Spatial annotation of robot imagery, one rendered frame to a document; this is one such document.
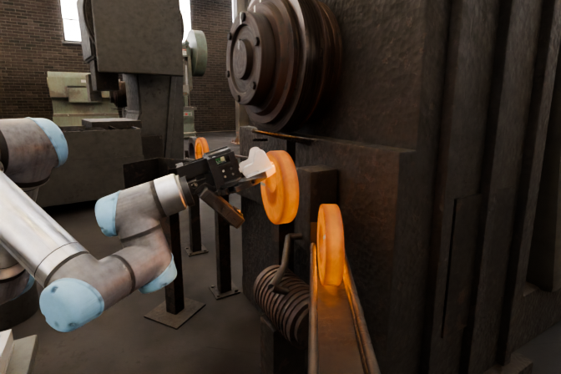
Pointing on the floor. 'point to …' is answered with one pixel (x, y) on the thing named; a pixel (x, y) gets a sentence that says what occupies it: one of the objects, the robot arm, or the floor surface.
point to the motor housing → (282, 322)
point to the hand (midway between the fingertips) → (277, 166)
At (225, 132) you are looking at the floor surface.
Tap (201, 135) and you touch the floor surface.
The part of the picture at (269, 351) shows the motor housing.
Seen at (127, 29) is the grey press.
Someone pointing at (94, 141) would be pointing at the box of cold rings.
